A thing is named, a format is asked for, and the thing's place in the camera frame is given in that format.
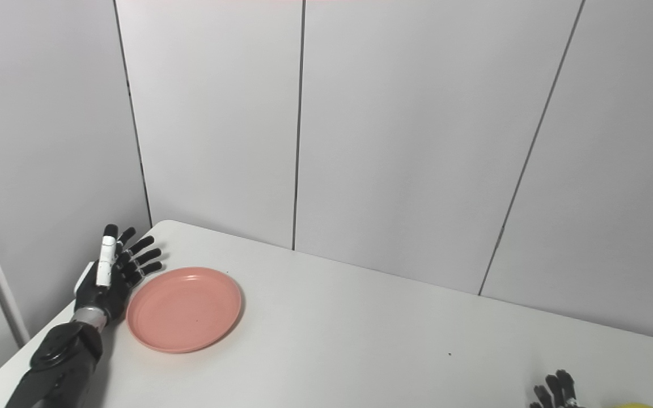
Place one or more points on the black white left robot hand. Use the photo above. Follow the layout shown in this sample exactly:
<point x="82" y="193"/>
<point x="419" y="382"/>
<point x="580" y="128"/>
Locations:
<point x="102" y="283"/>

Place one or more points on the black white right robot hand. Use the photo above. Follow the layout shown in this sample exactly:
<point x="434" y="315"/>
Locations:
<point x="556" y="394"/>

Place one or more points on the yellow lemon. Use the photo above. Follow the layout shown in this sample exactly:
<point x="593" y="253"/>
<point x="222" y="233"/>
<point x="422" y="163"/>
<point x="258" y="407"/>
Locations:
<point x="632" y="406"/>

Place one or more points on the pink round plate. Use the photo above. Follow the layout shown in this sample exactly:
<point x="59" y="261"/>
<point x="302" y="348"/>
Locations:
<point x="185" y="309"/>

